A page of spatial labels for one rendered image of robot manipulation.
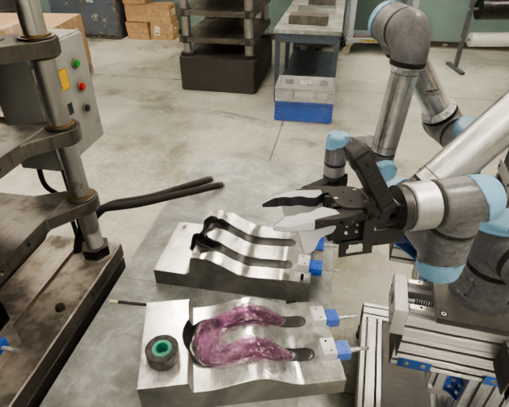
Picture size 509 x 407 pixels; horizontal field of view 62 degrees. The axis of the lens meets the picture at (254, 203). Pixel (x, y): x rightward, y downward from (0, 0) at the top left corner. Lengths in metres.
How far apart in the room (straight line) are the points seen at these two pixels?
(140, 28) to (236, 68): 3.14
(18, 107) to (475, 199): 1.32
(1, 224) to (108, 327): 0.45
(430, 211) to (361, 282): 1.98
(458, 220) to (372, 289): 1.92
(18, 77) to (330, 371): 1.22
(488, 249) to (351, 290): 1.59
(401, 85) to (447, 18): 6.48
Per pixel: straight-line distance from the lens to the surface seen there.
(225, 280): 1.35
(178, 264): 1.41
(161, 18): 7.79
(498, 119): 0.84
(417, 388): 1.99
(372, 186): 0.61
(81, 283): 1.54
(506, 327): 1.14
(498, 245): 1.03
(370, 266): 2.73
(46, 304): 1.52
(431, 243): 0.75
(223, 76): 5.23
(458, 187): 0.69
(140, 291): 1.43
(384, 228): 0.66
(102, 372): 1.27
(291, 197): 0.63
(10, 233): 1.41
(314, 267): 1.33
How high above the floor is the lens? 1.81
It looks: 35 degrees down
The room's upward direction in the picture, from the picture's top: straight up
